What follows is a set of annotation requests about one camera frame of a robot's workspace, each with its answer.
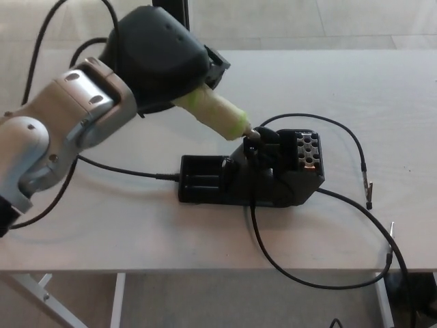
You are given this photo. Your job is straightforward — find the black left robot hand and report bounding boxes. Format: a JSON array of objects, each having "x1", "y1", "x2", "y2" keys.
[{"x1": 101, "y1": 5, "x2": 232, "y2": 116}]

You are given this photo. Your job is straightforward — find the tape-wrapped soldering iron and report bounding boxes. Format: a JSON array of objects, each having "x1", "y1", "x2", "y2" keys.
[{"x1": 171, "y1": 85, "x2": 263, "y2": 142}]

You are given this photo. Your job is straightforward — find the black soldering iron cable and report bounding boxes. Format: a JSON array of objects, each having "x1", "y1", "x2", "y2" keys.
[{"x1": 8, "y1": 36, "x2": 109, "y2": 230}]

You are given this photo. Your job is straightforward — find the black soldering iron stand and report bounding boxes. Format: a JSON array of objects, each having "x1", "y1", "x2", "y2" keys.
[{"x1": 178, "y1": 126, "x2": 326, "y2": 208}]

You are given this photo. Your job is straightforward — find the black vertical pillar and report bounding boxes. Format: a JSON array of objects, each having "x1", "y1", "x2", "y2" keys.
[{"x1": 152, "y1": 0, "x2": 192, "y2": 31}]

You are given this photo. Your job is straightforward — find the white table leg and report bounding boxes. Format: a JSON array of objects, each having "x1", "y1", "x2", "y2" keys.
[
  {"x1": 109, "y1": 272, "x2": 127, "y2": 328},
  {"x1": 373, "y1": 272, "x2": 396, "y2": 328}
]

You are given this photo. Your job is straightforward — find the white diagonal table brace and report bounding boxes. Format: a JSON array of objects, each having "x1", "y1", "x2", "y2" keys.
[{"x1": 0, "y1": 272, "x2": 80, "y2": 328}]

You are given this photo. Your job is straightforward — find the dark object under table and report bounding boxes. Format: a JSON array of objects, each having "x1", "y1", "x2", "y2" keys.
[{"x1": 385, "y1": 271, "x2": 437, "y2": 328}]

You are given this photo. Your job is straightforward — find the black stand power cable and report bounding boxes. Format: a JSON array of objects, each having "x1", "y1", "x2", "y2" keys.
[{"x1": 77, "y1": 155, "x2": 181, "y2": 182}]

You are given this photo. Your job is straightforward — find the black robot wrist cable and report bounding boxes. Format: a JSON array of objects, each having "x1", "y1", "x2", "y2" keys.
[{"x1": 20, "y1": 0, "x2": 120, "y2": 105}]

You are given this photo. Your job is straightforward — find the thick black cable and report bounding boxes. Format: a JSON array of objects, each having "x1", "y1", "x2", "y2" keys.
[{"x1": 316, "y1": 188, "x2": 420, "y2": 328}]

